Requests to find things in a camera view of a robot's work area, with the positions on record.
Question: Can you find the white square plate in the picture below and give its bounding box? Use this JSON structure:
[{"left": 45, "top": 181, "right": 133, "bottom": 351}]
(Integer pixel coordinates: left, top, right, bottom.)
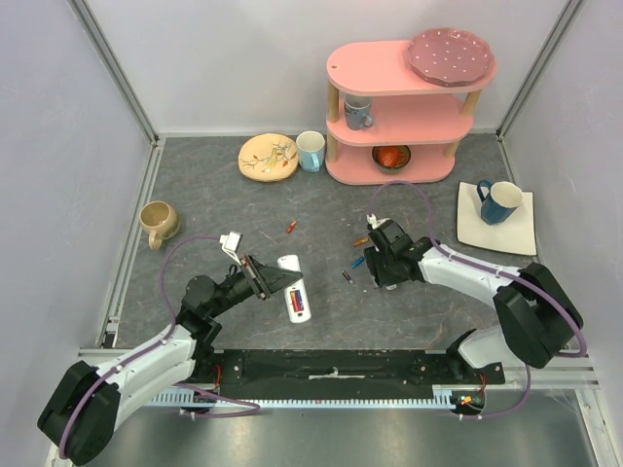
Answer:
[{"left": 457, "top": 181, "right": 537, "bottom": 256}]

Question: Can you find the red orange battery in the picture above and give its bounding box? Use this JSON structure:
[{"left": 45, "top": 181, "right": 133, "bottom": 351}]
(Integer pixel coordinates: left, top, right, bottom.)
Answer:
[{"left": 286, "top": 220, "right": 297, "bottom": 234}]

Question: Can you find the white remote control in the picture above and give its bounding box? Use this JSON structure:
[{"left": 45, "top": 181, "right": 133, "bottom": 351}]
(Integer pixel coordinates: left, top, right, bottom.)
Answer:
[{"left": 277, "top": 255, "right": 312, "bottom": 324}]

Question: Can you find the dark blue mug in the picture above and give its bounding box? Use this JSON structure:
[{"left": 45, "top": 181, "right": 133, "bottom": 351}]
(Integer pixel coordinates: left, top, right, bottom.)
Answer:
[{"left": 476, "top": 180, "right": 523, "bottom": 225}]

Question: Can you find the blue battery near right gripper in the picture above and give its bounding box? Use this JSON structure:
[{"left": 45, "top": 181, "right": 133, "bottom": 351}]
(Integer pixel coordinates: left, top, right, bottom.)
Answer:
[{"left": 350, "top": 256, "right": 365, "bottom": 269}]

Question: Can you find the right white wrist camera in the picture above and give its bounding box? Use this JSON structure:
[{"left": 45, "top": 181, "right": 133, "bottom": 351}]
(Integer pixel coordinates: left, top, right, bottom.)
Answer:
[{"left": 366, "top": 213, "right": 389, "bottom": 231}]

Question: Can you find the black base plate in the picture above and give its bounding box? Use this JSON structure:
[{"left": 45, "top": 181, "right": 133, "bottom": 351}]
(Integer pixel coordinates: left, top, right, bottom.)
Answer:
[{"left": 185, "top": 349, "right": 505, "bottom": 401}]

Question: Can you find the red yellow battery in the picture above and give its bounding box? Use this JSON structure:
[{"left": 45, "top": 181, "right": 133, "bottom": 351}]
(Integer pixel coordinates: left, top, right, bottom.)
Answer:
[{"left": 290, "top": 291, "right": 300, "bottom": 312}]

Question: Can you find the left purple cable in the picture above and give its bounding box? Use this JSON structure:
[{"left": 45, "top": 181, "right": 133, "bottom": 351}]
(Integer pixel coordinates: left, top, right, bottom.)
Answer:
[{"left": 57, "top": 234, "right": 262, "bottom": 460}]

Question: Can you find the yellow floral plate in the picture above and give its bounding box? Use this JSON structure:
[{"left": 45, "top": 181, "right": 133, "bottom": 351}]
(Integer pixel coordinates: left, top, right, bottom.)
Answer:
[{"left": 238, "top": 133, "right": 299, "bottom": 183}]

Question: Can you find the pink three-tier shelf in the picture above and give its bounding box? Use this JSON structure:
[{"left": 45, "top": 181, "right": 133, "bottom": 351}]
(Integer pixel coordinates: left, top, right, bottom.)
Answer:
[{"left": 325, "top": 40, "right": 497, "bottom": 185}]

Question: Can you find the grey mug on shelf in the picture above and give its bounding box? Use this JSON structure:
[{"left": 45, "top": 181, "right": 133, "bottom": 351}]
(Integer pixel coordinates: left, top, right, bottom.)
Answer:
[{"left": 344, "top": 94, "right": 374, "bottom": 130}]

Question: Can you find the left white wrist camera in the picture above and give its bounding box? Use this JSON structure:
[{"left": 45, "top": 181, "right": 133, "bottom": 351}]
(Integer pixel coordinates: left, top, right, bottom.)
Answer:
[{"left": 219, "top": 231, "right": 242, "bottom": 264}]

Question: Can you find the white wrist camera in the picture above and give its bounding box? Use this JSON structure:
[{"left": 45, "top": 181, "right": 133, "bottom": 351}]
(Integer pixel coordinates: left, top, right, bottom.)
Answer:
[
  {"left": 366, "top": 213, "right": 389, "bottom": 231},
  {"left": 219, "top": 231, "right": 242, "bottom": 264}
]

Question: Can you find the white slotted cable duct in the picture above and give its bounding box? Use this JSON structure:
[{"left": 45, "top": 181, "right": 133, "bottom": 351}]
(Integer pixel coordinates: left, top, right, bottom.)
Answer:
[{"left": 150, "top": 383, "right": 488, "bottom": 409}]

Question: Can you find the beige ceramic mug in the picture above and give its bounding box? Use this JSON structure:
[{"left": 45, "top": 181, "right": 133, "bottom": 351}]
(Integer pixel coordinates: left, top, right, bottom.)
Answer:
[{"left": 139, "top": 200, "right": 180, "bottom": 251}]

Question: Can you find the orange cup in bowl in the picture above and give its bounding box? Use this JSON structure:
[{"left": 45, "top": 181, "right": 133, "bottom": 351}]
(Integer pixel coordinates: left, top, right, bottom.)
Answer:
[{"left": 377, "top": 146, "right": 409, "bottom": 168}]

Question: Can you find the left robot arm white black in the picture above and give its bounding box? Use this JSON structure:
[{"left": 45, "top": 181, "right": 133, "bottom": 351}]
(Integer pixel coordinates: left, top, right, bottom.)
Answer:
[{"left": 37, "top": 256, "right": 303, "bottom": 466}]

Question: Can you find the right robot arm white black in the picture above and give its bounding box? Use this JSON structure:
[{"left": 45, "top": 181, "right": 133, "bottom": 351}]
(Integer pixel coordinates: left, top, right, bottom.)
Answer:
[{"left": 364, "top": 214, "right": 586, "bottom": 383}]

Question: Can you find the patterned dark bowl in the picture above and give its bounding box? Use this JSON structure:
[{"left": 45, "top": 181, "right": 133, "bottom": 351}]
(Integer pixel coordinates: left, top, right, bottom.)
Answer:
[{"left": 372, "top": 145, "right": 411, "bottom": 174}]

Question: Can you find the pink polka dot plate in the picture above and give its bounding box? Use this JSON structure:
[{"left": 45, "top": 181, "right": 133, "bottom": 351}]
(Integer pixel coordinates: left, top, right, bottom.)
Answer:
[{"left": 407, "top": 27, "right": 495, "bottom": 88}]

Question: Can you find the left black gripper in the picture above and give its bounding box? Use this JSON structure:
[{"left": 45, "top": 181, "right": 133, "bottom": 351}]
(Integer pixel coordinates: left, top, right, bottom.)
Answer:
[{"left": 208, "top": 252, "right": 303, "bottom": 317}]

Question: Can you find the light blue mug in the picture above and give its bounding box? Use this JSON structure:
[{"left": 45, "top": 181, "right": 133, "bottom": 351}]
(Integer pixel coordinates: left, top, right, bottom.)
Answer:
[{"left": 296, "top": 130, "right": 325, "bottom": 173}]

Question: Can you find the purple battery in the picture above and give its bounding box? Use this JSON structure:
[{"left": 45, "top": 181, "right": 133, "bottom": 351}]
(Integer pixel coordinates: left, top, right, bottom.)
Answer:
[{"left": 295, "top": 290, "right": 305, "bottom": 313}]

